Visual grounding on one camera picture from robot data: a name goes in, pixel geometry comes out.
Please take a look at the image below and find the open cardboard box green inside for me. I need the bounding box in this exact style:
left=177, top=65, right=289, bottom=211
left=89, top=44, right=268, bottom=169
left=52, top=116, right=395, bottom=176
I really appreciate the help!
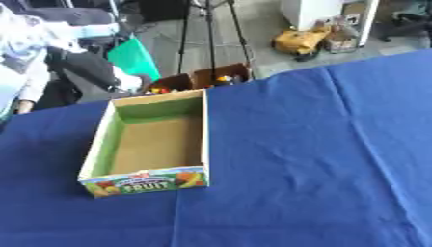
left=75, top=89, right=211, bottom=199

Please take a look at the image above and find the white cabinet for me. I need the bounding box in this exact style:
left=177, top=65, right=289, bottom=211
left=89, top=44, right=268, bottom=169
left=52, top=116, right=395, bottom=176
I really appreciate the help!
left=278, top=0, right=382, bottom=48

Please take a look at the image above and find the black tripod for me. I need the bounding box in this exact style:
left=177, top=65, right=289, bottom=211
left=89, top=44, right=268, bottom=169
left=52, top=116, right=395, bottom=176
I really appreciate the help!
left=175, top=0, right=254, bottom=80

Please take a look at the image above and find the black office chair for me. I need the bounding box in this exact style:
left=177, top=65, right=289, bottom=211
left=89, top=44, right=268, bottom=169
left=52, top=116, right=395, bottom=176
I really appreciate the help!
left=376, top=0, right=432, bottom=43

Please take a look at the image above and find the person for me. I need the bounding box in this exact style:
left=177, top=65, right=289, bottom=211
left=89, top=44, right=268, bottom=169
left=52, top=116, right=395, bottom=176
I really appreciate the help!
left=0, top=3, right=122, bottom=122

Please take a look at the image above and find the green bag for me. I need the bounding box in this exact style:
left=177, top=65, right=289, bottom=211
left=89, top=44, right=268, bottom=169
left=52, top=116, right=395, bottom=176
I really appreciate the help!
left=106, top=33, right=162, bottom=82

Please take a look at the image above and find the brown cardboard box of toys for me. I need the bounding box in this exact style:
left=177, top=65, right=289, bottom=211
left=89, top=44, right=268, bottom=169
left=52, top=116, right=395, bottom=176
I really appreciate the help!
left=143, top=62, right=254, bottom=96

